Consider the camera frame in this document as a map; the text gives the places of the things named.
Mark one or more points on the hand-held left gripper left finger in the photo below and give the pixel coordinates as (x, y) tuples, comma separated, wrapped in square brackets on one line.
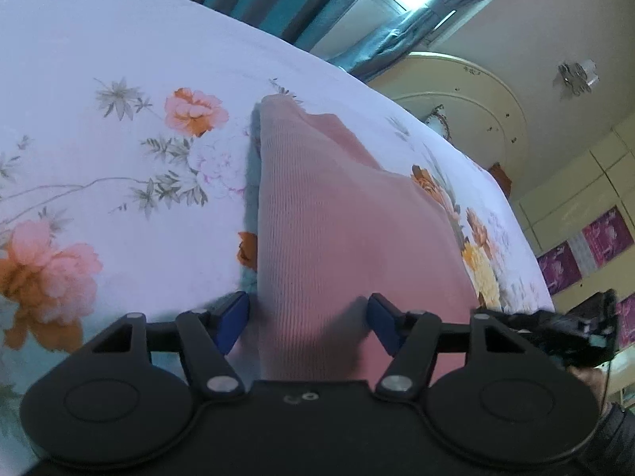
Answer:
[(233, 317)]

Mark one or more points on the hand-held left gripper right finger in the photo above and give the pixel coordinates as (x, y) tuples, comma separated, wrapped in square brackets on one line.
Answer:
[(384, 320)]

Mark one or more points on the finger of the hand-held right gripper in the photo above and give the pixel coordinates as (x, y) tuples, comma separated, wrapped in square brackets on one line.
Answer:
[(526, 320)]

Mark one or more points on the pink knit shirt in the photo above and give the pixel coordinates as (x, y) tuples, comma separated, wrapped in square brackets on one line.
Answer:
[(317, 218)]

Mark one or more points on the person's right hand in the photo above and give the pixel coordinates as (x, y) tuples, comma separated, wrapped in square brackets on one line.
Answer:
[(586, 382)]

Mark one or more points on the wardrobe with purple floral panels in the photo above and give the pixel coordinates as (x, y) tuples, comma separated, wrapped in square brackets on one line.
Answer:
[(590, 238)]

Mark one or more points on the floral bed sheet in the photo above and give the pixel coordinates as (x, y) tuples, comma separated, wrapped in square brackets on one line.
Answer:
[(124, 168)]

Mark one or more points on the cream round headboard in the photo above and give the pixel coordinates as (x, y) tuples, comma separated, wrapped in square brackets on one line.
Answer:
[(476, 104)]

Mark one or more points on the tied teal curtain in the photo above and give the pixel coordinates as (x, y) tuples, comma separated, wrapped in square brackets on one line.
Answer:
[(397, 34)]

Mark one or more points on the silver wall ornament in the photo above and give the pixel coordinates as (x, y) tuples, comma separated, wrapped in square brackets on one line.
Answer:
[(576, 77)]

